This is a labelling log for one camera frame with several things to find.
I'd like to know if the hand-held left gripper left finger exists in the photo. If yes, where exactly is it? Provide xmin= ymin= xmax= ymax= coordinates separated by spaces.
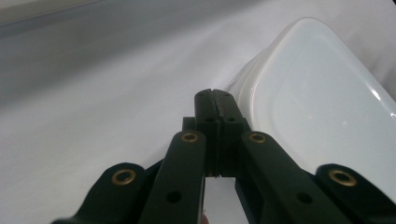
xmin=181 ymin=89 xmax=222 ymax=178

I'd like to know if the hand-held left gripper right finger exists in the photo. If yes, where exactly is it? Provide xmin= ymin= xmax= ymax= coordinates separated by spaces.
xmin=212 ymin=89 xmax=252 ymax=178

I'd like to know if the white plastic container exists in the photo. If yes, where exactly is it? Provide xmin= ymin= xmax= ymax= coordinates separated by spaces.
xmin=224 ymin=17 xmax=396 ymax=203

